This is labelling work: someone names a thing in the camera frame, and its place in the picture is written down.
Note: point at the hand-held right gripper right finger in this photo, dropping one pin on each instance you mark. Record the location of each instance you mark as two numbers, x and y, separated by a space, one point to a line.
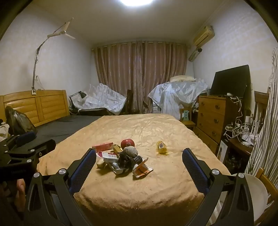
194 171

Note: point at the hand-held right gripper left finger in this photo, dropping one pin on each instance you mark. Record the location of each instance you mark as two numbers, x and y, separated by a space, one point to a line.
83 169

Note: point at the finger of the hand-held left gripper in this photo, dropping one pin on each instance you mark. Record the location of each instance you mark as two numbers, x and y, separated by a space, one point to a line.
43 146
26 138

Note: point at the gold foil packet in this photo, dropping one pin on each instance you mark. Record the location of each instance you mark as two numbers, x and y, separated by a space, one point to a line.
118 149

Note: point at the person's left hand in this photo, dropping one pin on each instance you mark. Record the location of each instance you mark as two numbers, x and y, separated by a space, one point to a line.
21 191

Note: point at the small cardboard box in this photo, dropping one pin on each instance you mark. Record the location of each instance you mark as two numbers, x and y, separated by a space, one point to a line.
101 164

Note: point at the white crumpled cloth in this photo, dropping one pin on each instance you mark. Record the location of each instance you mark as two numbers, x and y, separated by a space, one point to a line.
3 130

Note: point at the white red printed box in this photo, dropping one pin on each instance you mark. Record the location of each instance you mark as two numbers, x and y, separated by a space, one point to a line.
107 155

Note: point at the red carton box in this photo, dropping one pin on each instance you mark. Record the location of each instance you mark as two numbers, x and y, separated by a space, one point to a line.
103 147

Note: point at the yellow plastic packet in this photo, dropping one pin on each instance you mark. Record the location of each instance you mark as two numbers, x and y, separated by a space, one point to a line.
161 147

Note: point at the wooden headboard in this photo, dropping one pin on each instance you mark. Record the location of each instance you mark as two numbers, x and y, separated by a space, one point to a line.
50 104

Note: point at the dark patterned cloth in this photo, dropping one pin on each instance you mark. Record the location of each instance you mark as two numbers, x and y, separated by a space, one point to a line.
127 162

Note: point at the small wooden chair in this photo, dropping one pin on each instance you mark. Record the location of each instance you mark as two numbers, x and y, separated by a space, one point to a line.
189 123

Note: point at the dark side table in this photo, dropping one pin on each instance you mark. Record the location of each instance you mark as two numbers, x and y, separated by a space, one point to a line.
239 147

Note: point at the orange white torn carton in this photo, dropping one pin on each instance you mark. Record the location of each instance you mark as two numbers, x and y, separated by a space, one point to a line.
141 170

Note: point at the wooden dresser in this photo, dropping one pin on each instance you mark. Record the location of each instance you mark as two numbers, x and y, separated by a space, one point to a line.
211 115

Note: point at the black desk lamp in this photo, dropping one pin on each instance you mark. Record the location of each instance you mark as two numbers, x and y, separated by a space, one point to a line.
82 94

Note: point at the white plastic basin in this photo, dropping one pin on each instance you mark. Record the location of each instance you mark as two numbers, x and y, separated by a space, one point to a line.
258 193

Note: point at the clear plastic cover sheet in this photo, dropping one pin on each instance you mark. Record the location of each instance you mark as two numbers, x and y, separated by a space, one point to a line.
173 93
102 97

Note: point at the light wooden chair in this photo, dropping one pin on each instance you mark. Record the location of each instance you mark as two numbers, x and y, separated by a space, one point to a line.
271 184

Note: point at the striped cloth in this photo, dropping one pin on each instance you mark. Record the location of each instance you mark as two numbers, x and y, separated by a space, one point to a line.
265 134

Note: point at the beige pillow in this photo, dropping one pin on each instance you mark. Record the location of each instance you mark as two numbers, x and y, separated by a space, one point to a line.
182 78

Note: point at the dark wooden chair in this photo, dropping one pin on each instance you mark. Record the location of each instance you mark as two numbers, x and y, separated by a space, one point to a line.
260 100

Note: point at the black television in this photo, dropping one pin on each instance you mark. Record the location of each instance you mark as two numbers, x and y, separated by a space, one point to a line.
230 80

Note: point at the brown curtains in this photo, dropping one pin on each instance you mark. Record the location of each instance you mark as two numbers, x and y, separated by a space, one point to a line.
139 71

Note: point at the beige wall pipe cover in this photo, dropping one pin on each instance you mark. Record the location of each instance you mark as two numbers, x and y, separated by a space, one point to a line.
193 55

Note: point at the wall air conditioner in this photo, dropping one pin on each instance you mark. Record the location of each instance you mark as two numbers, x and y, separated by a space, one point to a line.
204 34

